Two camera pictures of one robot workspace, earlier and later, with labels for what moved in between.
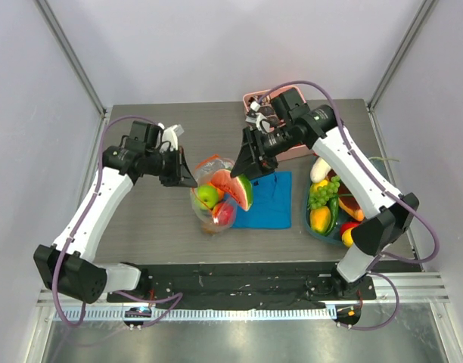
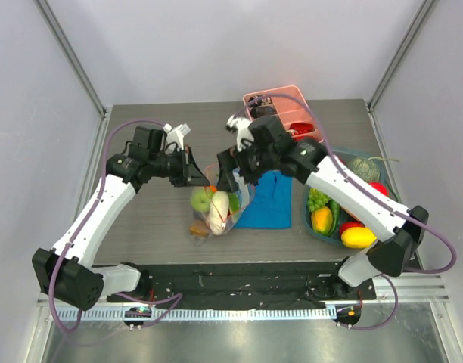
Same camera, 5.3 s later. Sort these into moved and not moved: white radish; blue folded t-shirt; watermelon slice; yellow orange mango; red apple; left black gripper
Moved: white radish; watermelon slice; left black gripper; red apple
Not moved: yellow orange mango; blue folded t-shirt
